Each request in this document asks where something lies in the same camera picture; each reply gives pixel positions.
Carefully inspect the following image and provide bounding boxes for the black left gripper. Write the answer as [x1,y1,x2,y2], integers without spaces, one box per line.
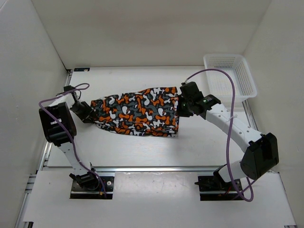
[69,101,97,124]

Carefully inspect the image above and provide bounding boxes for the orange black camouflage shorts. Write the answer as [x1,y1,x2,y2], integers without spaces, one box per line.
[90,87,179,137]

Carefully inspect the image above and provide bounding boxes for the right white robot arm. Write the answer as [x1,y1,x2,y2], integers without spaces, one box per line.
[178,82,279,190]

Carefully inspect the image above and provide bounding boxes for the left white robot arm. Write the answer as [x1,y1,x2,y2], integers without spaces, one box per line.
[38,83,100,190]

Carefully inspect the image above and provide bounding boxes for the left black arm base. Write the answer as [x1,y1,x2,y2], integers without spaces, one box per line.
[69,172,114,200]

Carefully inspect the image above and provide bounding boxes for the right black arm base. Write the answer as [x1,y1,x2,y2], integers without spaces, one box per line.
[194,171,242,201]

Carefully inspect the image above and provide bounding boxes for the white plastic mesh basket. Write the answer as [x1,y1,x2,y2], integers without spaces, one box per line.
[203,54,257,105]

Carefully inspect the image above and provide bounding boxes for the front aluminium rail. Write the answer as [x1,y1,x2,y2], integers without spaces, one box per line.
[38,165,271,173]

